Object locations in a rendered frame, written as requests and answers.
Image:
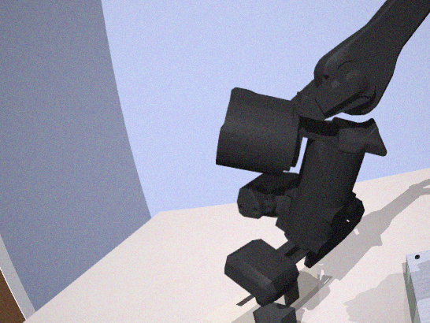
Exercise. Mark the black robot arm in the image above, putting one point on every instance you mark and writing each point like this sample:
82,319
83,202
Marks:
263,134

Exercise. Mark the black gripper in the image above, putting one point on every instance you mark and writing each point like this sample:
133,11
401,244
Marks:
314,227

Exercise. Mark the black two-prong plug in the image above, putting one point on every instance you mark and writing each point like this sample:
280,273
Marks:
275,313

